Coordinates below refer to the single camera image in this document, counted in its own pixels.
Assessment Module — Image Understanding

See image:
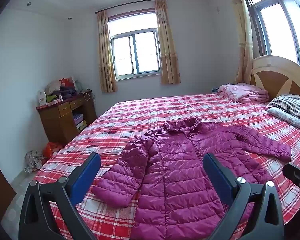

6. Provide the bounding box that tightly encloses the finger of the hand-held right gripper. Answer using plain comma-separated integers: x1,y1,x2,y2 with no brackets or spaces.
282,162,300,202

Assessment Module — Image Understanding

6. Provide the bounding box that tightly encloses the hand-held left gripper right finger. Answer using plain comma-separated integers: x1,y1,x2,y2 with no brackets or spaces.
202,153,285,240

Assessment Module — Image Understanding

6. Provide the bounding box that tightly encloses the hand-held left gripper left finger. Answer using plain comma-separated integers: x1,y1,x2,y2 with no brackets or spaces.
19,152,102,240

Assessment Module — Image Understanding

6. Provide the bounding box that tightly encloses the magenta puffer jacket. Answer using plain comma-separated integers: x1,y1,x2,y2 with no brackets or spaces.
91,117,292,240

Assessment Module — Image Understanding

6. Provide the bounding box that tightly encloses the grey floral pillow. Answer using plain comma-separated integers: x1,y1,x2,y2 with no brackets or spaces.
267,107,300,136

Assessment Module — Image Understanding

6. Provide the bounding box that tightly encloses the striped pillow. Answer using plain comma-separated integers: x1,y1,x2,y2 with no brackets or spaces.
266,94,300,128

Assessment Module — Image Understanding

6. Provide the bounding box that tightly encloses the orange plastic bag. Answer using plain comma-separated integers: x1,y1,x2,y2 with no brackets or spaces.
42,142,63,158

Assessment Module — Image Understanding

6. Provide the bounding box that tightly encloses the grey patterned bag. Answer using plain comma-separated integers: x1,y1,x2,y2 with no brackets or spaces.
24,150,47,173

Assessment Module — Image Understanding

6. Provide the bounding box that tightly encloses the brown wooden desk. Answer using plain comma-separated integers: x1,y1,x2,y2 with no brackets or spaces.
36,89,98,145

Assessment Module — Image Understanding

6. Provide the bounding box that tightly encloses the wooden headboard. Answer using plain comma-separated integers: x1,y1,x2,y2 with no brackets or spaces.
250,55,300,103

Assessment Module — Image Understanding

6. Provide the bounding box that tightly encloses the pink folded blanket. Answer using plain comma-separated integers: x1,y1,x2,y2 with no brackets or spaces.
218,82,270,104

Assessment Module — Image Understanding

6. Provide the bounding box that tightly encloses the bed with red plaid sheet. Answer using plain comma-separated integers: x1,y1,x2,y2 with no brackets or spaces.
31,92,300,240

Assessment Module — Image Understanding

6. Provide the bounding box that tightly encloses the brown wooden door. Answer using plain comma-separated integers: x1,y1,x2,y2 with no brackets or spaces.
0,152,17,220

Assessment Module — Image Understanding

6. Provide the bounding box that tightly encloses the dark purple cloth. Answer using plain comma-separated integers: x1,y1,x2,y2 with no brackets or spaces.
55,86,78,100

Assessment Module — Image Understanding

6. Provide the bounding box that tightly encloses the beige quilted cloth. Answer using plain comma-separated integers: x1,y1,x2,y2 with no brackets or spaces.
44,80,63,95

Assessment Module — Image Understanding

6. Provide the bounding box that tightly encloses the long beige side curtain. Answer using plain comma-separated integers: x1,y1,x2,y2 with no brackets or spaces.
226,0,254,84

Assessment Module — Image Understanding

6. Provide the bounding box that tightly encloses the large side window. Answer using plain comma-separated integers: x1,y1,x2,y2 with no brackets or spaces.
241,0,300,68

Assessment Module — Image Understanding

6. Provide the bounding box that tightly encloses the beige patterned curtain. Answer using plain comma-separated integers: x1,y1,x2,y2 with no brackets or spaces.
154,0,182,85
97,9,118,93

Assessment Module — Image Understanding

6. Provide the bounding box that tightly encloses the small sliding window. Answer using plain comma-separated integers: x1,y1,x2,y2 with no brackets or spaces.
108,12,163,80

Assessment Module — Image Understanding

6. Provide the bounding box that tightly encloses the dark curtain rod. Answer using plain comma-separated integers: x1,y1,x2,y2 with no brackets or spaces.
95,0,168,14

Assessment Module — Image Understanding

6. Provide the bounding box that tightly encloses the white cable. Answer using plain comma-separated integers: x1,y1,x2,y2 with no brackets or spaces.
82,91,94,103

